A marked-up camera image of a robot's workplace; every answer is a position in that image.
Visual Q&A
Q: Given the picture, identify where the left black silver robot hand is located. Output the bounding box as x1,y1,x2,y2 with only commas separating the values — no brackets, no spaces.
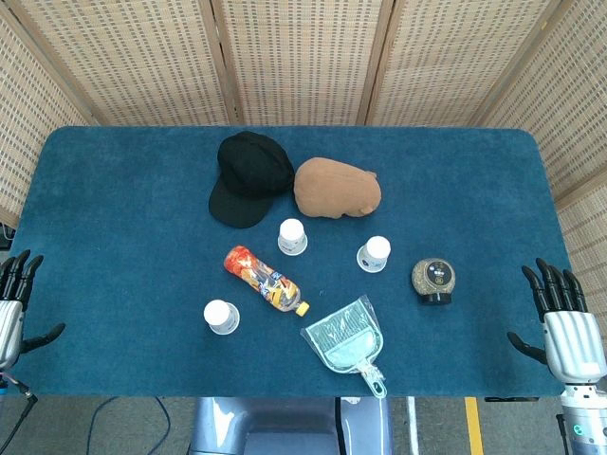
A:
0,249,66,371

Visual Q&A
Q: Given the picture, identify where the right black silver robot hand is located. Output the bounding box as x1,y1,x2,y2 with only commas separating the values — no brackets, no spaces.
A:
506,258,607,386

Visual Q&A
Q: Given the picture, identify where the white paper cup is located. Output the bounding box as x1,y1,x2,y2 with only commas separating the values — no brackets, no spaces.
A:
203,299,241,337
277,218,308,257
356,235,393,274

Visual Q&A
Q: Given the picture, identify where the woven bamboo screen panel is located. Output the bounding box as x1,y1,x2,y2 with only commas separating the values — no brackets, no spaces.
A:
473,0,607,205
211,0,395,127
0,9,96,229
356,0,568,128
555,182,607,333
0,0,244,127

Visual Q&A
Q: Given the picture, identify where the round jar with black lid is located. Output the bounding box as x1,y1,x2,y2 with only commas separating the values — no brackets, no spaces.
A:
410,257,457,307

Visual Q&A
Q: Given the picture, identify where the blue felt table cloth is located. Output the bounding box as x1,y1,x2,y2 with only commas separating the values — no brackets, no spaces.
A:
8,125,585,399

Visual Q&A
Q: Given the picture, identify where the clear green plastic dustpan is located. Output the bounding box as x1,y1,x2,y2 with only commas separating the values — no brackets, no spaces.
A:
300,294,388,399

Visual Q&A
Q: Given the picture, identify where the orange label plastic drink bottle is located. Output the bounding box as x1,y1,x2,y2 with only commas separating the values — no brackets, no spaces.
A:
223,245,311,318

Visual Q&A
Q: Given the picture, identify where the tan brown knit hat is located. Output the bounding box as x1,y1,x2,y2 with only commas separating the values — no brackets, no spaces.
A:
292,157,383,220

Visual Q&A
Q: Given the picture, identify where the black baseball cap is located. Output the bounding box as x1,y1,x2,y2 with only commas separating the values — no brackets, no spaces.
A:
208,131,296,229

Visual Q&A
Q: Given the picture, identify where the silver-blue robot torso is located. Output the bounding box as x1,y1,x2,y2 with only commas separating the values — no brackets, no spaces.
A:
188,396,395,455

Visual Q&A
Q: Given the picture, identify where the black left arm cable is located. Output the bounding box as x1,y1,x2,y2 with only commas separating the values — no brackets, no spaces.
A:
0,372,39,452

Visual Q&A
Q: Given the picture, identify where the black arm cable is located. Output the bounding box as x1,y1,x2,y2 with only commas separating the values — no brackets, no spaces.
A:
0,372,39,452
555,413,571,455

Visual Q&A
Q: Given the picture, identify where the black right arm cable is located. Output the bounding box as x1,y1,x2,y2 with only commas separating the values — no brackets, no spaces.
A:
555,413,571,455

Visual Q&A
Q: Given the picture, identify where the dark floor cable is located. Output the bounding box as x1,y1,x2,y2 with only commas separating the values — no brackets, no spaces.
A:
86,395,172,455

